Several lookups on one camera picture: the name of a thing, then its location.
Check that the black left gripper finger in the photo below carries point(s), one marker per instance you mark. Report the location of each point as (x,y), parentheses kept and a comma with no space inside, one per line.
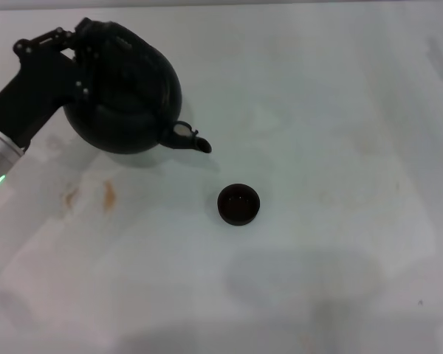
(40,40)
(85,73)

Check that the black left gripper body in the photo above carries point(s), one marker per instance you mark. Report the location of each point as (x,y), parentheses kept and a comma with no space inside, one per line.
(33,92)

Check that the black round teapot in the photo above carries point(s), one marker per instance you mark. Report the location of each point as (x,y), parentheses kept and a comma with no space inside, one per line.
(133,103)

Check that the small black teacup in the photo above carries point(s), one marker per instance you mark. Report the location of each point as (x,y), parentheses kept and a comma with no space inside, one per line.
(238,204)

